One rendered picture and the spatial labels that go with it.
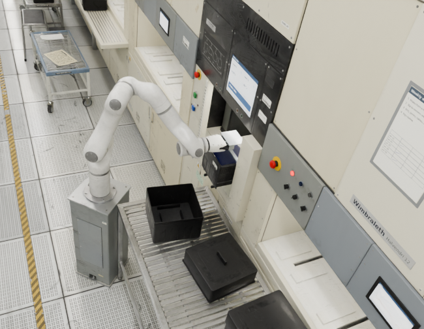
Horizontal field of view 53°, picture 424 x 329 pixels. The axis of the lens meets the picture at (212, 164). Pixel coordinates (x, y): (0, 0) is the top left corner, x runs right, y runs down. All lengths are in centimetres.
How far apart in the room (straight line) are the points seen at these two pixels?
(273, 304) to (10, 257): 206
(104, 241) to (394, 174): 185
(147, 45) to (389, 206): 306
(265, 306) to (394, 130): 97
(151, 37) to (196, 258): 243
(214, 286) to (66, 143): 254
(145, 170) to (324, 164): 246
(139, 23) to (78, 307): 241
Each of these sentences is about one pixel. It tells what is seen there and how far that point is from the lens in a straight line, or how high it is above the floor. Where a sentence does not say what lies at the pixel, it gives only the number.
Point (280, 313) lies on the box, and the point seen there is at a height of 101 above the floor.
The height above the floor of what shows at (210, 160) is 111.
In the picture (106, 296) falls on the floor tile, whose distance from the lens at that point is 313.
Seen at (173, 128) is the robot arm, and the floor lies 138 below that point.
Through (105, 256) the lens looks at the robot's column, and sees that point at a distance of 290.
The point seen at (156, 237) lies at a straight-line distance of 238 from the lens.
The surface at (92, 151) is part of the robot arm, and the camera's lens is 235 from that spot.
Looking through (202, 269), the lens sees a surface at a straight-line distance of 222.
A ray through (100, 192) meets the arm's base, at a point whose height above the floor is 82.
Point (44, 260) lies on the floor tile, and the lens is 335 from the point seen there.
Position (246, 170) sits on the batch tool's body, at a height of 125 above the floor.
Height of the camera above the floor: 266
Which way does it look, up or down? 40 degrees down
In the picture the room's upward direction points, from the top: 11 degrees clockwise
